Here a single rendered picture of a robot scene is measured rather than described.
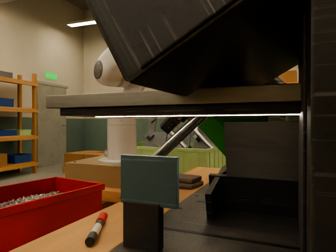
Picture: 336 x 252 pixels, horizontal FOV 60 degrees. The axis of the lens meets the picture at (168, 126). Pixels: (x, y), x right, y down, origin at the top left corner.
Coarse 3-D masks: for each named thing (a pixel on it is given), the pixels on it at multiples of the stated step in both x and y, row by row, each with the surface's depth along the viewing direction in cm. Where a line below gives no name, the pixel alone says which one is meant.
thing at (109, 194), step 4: (108, 188) 107; (112, 188) 107; (116, 188) 107; (104, 192) 104; (108, 192) 104; (112, 192) 103; (116, 192) 102; (120, 192) 102; (104, 196) 104; (108, 196) 104; (112, 196) 103; (116, 196) 102; (104, 200) 104; (108, 200) 104; (112, 200) 103; (116, 200) 102; (120, 200) 102
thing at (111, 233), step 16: (192, 192) 80; (112, 208) 65; (80, 224) 54; (112, 224) 54; (32, 240) 47; (48, 240) 47; (64, 240) 47; (80, 240) 47; (96, 240) 47; (112, 240) 47
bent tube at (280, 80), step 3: (276, 78) 56; (279, 78) 57; (270, 81) 57; (273, 81) 56; (276, 81) 56; (279, 81) 56; (282, 81) 57; (288, 117) 57; (291, 117) 57; (294, 117) 57; (297, 117) 57; (288, 120) 58; (291, 120) 57; (294, 120) 57; (297, 120) 57
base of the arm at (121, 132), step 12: (108, 120) 116; (120, 120) 114; (132, 120) 116; (108, 132) 116; (120, 132) 114; (132, 132) 116; (108, 144) 116; (120, 144) 114; (132, 144) 116; (108, 156) 116; (120, 156) 114
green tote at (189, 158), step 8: (192, 144) 195; (144, 152) 165; (152, 152) 162; (176, 152) 156; (184, 152) 154; (192, 152) 152; (200, 152) 150; (208, 152) 151; (216, 152) 164; (184, 160) 154; (192, 160) 152; (200, 160) 150; (208, 160) 151; (216, 160) 164; (224, 160) 179; (184, 168) 154; (192, 168) 152
